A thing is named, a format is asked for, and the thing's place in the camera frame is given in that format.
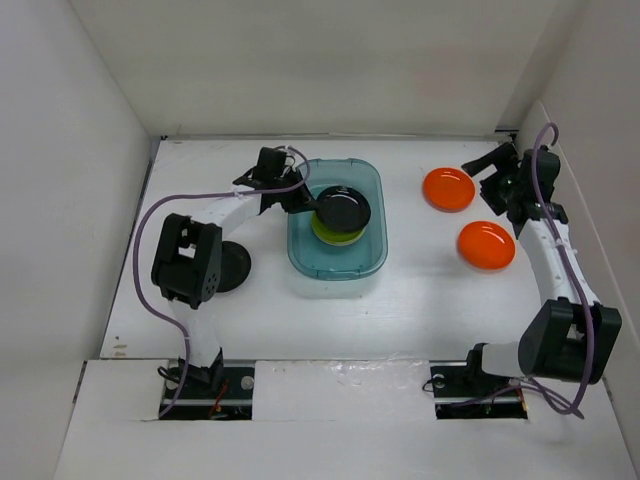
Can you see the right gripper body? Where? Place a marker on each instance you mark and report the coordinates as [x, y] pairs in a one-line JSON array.
[[499, 187]]

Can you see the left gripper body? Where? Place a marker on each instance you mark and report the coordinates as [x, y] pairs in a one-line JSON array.
[[284, 181]]

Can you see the black plate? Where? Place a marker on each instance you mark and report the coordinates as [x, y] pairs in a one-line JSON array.
[[343, 209], [235, 266]]

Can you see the green plate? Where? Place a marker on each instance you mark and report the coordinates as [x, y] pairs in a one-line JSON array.
[[332, 238]]

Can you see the orange plate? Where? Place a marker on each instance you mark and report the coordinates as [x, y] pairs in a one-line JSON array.
[[448, 189], [486, 246]]

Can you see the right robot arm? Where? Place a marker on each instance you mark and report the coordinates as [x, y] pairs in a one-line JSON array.
[[573, 332]]

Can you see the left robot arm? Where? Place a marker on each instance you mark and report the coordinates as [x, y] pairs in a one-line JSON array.
[[193, 261]]

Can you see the teal transparent plastic bin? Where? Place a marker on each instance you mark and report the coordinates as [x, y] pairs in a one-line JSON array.
[[318, 260]]

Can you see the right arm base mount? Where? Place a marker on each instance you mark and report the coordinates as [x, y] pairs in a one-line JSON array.
[[462, 393]]

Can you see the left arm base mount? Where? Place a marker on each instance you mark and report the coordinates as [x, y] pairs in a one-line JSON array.
[[231, 400]]

